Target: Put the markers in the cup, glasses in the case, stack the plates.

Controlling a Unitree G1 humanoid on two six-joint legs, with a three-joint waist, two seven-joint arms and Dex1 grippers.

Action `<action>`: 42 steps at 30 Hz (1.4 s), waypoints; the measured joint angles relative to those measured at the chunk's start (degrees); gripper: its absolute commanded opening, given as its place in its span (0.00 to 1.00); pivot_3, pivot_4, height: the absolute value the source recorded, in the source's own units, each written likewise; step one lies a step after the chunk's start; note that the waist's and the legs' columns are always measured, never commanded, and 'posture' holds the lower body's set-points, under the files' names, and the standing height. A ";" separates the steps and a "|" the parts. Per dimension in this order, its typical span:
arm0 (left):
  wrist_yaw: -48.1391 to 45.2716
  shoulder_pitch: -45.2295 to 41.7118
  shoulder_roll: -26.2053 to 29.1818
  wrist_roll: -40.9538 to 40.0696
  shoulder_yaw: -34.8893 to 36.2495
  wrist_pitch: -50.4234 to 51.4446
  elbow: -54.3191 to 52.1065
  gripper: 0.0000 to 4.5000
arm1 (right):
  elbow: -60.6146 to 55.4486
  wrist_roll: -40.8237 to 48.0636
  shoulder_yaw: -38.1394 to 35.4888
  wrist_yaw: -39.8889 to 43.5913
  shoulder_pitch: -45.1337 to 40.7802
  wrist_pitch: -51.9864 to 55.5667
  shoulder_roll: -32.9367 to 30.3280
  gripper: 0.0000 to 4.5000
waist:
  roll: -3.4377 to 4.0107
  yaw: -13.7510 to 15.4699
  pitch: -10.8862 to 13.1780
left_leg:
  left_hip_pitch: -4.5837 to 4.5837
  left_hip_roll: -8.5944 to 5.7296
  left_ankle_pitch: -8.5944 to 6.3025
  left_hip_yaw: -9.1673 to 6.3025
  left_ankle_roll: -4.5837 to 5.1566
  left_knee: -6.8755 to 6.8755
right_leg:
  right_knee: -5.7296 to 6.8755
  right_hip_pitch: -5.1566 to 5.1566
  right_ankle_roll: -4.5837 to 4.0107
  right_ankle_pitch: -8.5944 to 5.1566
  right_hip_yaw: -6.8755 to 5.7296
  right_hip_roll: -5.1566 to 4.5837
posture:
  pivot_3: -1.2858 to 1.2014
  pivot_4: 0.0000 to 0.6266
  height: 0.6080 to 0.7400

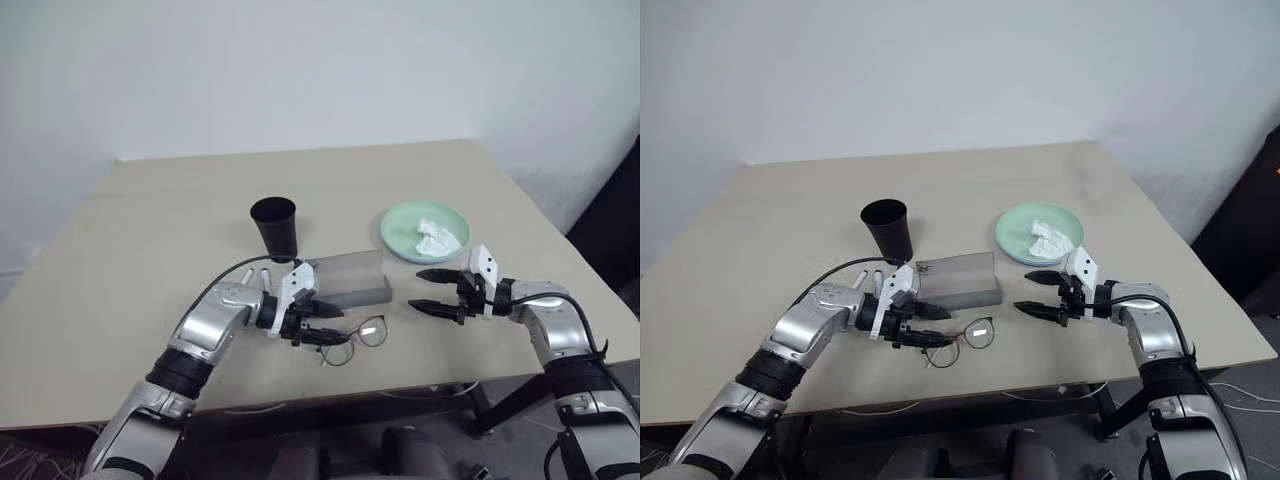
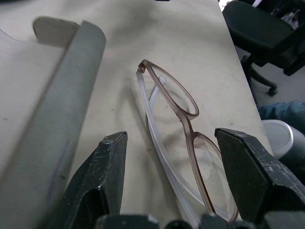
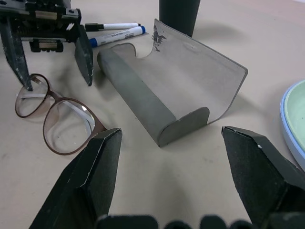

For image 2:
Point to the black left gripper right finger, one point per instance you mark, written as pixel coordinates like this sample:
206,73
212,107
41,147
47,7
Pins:
252,171

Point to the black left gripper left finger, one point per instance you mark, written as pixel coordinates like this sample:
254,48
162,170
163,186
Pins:
100,176

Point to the grey open glasses case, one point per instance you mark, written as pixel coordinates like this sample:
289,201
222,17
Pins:
47,114

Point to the translucent brown-framed glasses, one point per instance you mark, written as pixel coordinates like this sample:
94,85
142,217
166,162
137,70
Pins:
177,133

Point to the person in blue jeans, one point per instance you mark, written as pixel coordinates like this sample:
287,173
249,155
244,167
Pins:
283,112

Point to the black office chair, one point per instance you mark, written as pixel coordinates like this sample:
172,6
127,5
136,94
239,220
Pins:
264,35

